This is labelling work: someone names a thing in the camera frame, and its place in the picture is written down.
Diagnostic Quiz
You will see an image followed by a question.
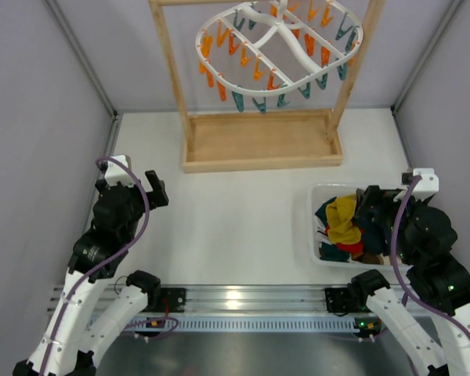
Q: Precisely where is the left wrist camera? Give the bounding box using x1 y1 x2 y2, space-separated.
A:
96 154 134 187

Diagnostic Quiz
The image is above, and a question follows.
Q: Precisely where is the slotted cable duct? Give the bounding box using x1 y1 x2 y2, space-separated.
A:
125 316 381 333

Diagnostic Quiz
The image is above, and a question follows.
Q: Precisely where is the white plastic basket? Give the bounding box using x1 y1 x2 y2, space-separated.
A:
308 183 403 271

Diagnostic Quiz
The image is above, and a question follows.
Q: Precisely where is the brown striped sock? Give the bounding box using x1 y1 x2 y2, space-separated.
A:
352 252 392 266

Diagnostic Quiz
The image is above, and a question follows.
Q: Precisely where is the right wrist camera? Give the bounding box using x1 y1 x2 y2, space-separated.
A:
393 168 439 202

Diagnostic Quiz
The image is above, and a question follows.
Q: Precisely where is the white round clip hanger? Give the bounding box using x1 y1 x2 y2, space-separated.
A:
195 1 366 114

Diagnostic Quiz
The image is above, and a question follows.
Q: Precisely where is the teal sock in basket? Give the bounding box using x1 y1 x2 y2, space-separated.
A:
320 242 350 262

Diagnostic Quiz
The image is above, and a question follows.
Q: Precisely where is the mustard yellow bear sock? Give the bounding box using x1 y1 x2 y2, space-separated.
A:
326 195 362 245

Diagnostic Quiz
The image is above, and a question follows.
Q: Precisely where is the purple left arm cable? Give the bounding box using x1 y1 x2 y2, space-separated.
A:
37 156 181 375

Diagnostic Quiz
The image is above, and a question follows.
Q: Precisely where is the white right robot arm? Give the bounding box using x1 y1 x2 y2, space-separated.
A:
347 186 470 375

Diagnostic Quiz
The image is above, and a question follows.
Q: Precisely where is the red sock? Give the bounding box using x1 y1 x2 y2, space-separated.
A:
336 241 363 259

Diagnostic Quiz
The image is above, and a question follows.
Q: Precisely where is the aluminium mounting rail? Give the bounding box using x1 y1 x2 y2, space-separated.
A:
46 284 424 315

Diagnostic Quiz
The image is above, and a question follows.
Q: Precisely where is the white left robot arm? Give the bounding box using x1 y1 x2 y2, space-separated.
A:
13 170 169 375

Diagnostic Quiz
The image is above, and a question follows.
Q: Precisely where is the teal green sock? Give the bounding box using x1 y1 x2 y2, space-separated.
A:
314 197 337 228

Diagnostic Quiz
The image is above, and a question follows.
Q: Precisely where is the wooden hanger stand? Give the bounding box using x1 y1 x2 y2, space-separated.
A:
150 1 385 173

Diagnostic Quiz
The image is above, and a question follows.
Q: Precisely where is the navy sock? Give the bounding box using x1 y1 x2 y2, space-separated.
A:
353 215 393 255

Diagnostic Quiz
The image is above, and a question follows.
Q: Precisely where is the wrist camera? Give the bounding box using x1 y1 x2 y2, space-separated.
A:
96 154 134 187
393 168 439 202

